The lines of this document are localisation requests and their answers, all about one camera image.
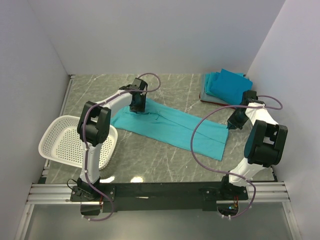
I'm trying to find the turquoise t shirt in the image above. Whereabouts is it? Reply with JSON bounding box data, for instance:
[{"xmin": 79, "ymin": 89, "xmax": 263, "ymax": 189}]
[
  {"xmin": 204, "ymin": 72, "xmax": 220, "ymax": 96},
  {"xmin": 111, "ymin": 98, "xmax": 228, "ymax": 161}
]

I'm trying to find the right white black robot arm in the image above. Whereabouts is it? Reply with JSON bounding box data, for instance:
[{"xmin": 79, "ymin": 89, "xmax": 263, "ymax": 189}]
[{"xmin": 219, "ymin": 90, "xmax": 288, "ymax": 200}]

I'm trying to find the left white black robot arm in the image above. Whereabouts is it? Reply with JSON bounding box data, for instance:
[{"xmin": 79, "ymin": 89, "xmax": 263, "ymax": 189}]
[{"xmin": 77, "ymin": 78, "xmax": 148, "ymax": 201}]

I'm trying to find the folded red t shirt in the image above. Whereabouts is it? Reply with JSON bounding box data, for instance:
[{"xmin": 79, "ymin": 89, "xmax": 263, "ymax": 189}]
[{"xmin": 199, "ymin": 92, "xmax": 230, "ymax": 107}]

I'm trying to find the folded blue t shirt top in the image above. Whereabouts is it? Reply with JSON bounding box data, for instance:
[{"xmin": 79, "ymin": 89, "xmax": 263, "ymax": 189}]
[{"xmin": 209, "ymin": 69, "xmax": 253, "ymax": 105}]

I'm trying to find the folded turquoise t shirt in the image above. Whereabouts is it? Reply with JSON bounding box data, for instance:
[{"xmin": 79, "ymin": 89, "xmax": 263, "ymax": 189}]
[{"xmin": 204, "ymin": 72, "xmax": 220, "ymax": 96}]

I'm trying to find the white perforated plastic basket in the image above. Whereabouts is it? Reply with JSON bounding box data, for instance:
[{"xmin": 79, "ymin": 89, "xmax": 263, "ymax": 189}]
[{"xmin": 38, "ymin": 115, "xmax": 118, "ymax": 170}]

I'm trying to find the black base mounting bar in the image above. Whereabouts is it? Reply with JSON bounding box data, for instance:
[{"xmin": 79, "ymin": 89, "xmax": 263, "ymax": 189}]
[{"xmin": 70, "ymin": 182, "xmax": 249, "ymax": 216}]

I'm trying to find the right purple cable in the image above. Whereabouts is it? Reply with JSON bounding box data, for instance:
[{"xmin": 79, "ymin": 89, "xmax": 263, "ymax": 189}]
[{"xmin": 190, "ymin": 94, "xmax": 284, "ymax": 220}]

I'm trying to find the aluminium frame rail front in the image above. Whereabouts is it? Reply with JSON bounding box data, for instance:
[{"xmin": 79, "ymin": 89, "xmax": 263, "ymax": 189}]
[{"xmin": 26, "ymin": 182, "xmax": 291, "ymax": 205}]

